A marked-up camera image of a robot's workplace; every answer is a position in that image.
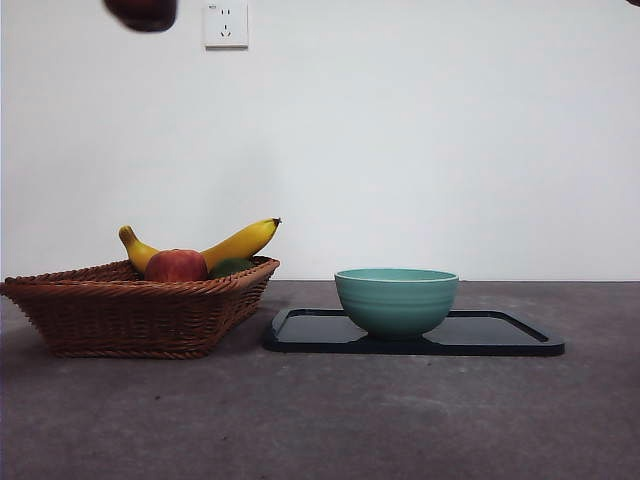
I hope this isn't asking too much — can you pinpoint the teal ribbed bowl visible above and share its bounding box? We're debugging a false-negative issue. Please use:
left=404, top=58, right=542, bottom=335
left=334, top=268, right=460, bottom=342

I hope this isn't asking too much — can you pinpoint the dark purple plum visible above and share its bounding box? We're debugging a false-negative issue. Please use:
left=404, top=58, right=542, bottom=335
left=103, top=0, right=179, bottom=34

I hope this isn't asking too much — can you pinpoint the yellow banana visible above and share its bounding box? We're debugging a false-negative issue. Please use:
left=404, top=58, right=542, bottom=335
left=118, top=217, right=282, bottom=275

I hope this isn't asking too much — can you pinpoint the black rectangular tray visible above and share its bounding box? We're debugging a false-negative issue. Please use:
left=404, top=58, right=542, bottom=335
left=263, top=307, right=566, bottom=357

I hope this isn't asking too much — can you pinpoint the green avocado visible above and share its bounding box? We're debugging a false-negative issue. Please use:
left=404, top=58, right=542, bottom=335
left=208, top=257, right=254, bottom=280

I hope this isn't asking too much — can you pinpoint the red yellow apple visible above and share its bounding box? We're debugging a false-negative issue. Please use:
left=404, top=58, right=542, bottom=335
left=144, top=248, right=209, bottom=282

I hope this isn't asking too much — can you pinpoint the brown wicker basket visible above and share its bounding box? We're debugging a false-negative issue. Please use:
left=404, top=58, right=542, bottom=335
left=0, top=255, right=281, bottom=359

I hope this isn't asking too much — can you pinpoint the white wall socket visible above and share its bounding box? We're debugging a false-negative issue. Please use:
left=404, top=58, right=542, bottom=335
left=203, top=2, right=250, bottom=51

